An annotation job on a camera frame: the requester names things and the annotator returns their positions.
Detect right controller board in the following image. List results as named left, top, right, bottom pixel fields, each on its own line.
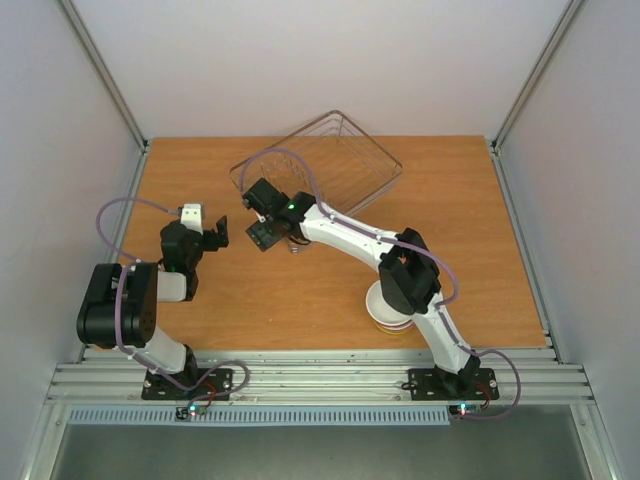
left=449, top=403, right=483, bottom=417

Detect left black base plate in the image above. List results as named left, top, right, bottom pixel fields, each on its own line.
left=141, top=368, right=234, bottom=401

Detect controller board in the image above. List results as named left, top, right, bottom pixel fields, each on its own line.
left=449, top=403, right=483, bottom=417
left=174, top=405, right=208, bottom=421

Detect red patterned bowl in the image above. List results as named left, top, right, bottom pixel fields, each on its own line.
left=373, top=320, right=415, bottom=329

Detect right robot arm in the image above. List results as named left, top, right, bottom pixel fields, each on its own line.
left=242, top=178, right=480, bottom=399

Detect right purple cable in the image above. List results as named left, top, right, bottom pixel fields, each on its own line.
left=238, top=147, right=526, bottom=420

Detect left controller board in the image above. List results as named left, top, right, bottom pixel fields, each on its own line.
left=174, top=405, right=208, bottom=421

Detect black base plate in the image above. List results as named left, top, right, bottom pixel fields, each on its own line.
left=141, top=368, right=234, bottom=401
left=401, top=368, right=500, bottom=401

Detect white bowl orange outside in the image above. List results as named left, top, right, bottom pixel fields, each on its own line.
left=365, top=281, right=412, bottom=325

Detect grey slotted cable duct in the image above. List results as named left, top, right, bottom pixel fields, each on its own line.
left=68, top=405, right=450, bottom=427

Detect wire dish rack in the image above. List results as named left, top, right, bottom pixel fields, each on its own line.
left=229, top=110, right=403, bottom=218

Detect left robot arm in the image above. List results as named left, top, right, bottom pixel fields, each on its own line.
left=76, top=216, right=229, bottom=398

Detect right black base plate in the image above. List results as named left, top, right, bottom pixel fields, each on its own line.
left=401, top=368, right=500, bottom=401

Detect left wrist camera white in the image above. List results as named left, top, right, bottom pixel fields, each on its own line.
left=180, top=203, right=204, bottom=234

